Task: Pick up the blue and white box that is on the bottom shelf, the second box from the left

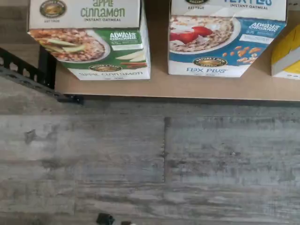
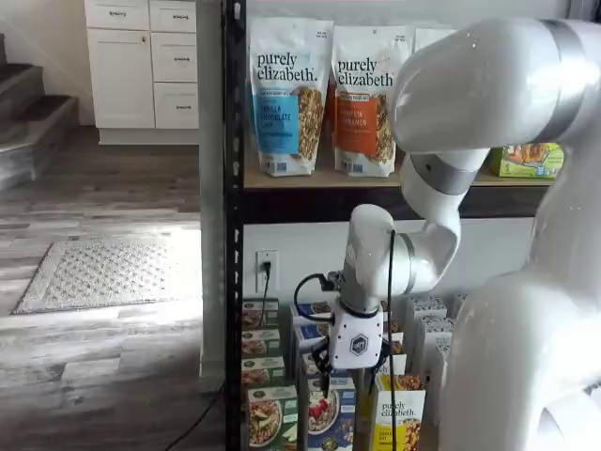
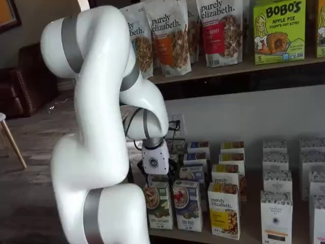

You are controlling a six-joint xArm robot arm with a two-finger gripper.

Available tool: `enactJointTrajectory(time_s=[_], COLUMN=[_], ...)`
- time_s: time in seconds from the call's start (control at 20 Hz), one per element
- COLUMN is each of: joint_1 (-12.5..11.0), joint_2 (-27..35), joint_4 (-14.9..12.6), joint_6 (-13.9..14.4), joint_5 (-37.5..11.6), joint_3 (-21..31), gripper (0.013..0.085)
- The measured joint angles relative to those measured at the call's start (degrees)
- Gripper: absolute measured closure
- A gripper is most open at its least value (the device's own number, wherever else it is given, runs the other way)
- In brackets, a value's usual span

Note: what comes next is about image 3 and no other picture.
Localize brown leather sofa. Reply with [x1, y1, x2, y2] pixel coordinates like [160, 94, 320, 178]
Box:
[0, 42, 58, 119]

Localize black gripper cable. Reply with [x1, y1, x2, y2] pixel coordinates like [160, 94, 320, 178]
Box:
[123, 108, 144, 154]

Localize green white cereal box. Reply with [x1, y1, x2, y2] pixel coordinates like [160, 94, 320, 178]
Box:
[143, 181, 175, 230]
[147, 174, 170, 184]
[166, 138, 186, 160]

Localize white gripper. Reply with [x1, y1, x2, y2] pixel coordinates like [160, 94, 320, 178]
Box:
[141, 141, 171, 188]

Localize blue white cereal box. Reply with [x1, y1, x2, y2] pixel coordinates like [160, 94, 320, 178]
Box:
[172, 180, 204, 232]
[179, 164, 208, 213]
[187, 141, 211, 155]
[183, 152, 208, 167]

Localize orange label granola pouch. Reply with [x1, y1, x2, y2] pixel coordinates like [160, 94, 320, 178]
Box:
[143, 0, 192, 77]

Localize white stool wooden legs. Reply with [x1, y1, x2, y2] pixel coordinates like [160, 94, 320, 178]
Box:
[0, 113, 27, 170]

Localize white organic pantry box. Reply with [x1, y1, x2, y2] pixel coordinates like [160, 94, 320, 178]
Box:
[263, 139, 288, 155]
[299, 151, 325, 202]
[308, 170, 325, 198]
[260, 191, 294, 244]
[263, 169, 293, 194]
[263, 153, 289, 172]
[299, 138, 325, 154]
[312, 195, 325, 244]

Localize yellow white granola box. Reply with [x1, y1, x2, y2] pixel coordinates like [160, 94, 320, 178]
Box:
[218, 153, 246, 167]
[220, 141, 245, 155]
[207, 182, 242, 241]
[211, 164, 247, 202]

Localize yellow Bobo's snack box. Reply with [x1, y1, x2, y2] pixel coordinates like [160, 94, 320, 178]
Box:
[316, 0, 325, 59]

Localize white granola pouch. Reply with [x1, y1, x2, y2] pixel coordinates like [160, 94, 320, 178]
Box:
[186, 0, 204, 65]

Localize red label granola pouch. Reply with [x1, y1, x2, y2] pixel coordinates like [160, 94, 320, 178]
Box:
[195, 0, 243, 68]

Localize black plug with cord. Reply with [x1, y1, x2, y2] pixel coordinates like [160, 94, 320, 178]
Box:
[166, 119, 182, 133]

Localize white wall outlet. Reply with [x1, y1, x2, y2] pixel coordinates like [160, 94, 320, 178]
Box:
[172, 113, 186, 134]

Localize green Bobo's apple pie box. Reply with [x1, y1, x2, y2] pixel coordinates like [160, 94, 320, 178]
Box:
[253, 0, 306, 66]

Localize dark framed wall picture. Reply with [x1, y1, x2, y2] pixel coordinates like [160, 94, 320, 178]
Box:
[0, 0, 22, 33]

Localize blue label granola pouch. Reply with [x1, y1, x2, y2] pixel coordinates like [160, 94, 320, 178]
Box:
[118, 4, 154, 78]

